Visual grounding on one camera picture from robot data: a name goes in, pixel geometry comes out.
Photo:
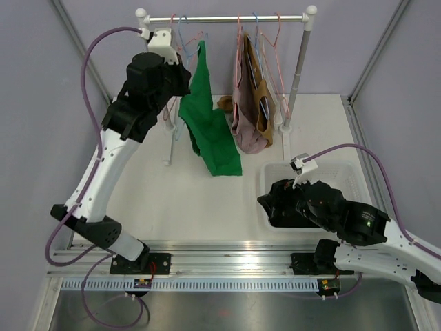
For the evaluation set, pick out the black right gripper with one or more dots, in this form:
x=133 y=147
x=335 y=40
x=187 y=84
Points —
x=280 y=191

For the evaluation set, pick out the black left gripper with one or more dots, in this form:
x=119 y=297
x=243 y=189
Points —
x=182 y=74

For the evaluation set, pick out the black tank top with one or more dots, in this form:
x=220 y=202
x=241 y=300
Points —
x=289 y=219

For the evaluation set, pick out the green tank top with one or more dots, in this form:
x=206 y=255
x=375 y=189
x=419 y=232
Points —
x=207 y=126

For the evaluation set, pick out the pink tank top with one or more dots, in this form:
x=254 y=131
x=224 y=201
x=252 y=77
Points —
x=243 y=128

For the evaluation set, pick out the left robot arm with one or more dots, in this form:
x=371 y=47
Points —
x=152 y=80

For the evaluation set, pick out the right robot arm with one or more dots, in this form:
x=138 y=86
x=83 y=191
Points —
x=368 y=240

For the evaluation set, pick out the pink hanger of white top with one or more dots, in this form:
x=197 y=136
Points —
x=280 y=86

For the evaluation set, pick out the brown tank top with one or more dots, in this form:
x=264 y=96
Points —
x=265 y=127

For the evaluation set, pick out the white tank top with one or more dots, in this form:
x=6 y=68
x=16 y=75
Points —
x=277 y=119

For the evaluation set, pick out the blue hanger of brown top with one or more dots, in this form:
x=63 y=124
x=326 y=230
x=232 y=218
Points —
x=264 y=105

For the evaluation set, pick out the white laundry basket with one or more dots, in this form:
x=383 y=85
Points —
x=339 y=174

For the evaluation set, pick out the white clothes rack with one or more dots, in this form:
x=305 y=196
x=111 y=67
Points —
x=307 y=19

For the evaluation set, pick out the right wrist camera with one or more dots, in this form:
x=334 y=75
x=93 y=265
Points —
x=306 y=171

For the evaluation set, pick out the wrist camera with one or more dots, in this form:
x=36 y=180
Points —
x=306 y=171
x=160 y=42

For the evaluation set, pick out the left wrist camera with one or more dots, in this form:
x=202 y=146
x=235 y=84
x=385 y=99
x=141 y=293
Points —
x=160 y=42

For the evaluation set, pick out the aluminium front rail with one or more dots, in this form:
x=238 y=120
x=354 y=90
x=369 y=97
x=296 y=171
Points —
x=229 y=260

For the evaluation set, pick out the white slotted cable duct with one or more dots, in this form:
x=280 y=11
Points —
x=192 y=285

